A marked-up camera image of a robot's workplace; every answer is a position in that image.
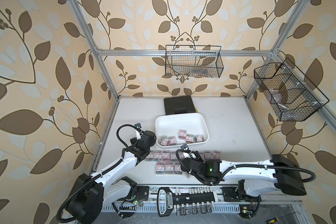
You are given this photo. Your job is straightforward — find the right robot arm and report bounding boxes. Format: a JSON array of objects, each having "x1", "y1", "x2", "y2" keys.
[{"x1": 176, "y1": 150, "x2": 316, "y2": 219}]

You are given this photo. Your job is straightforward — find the paper clip box twelfth removed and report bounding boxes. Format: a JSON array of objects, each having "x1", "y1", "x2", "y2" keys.
[{"x1": 174, "y1": 163, "x2": 183, "y2": 175}]

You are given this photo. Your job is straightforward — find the paper clip box eleventh removed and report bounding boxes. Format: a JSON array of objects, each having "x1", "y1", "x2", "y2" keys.
[{"x1": 164, "y1": 162, "x2": 174, "y2": 175}]

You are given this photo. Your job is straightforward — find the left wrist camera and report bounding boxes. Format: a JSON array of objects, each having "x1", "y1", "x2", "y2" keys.
[{"x1": 134, "y1": 123, "x2": 142, "y2": 130}]

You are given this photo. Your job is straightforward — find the white plastic storage tray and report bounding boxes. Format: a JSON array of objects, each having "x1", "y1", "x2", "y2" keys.
[{"x1": 155, "y1": 113, "x2": 210, "y2": 149}]

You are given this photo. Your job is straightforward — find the yellow handled screwdriver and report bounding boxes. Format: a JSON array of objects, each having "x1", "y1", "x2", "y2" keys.
[{"x1": 266, "y1": 212, "x2": 295, "y2": 224}]

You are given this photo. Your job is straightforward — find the black socket set holder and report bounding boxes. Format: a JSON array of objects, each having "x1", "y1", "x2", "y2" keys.
[{"x1": 156, "y1": 187, "x2": 218, "y2": 217}]

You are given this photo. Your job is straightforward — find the black wire basket right wall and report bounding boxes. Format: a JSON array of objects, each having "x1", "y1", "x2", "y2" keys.
[{"x1": 254, "y1": 58, "x2": 329, "y2": 122}]

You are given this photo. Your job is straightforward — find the black wire basket back wall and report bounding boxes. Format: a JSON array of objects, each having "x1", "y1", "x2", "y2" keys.
[{"x1": 165, "y1": 44, "x2": 224, "y2": 78}]

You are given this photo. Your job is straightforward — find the black wire basket wall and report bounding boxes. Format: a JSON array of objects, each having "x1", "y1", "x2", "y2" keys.
[
  {"x1": 165, "y1": 44, "x2": 224, "y2": 78},
  {"x1": 254, "y1": 58, "x2": 329, "y2": 122}
]

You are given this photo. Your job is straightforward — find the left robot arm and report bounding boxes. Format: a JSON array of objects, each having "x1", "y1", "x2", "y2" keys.
[{"x1": 56, "y1": 124, "x2": 156, "y2": 224}]

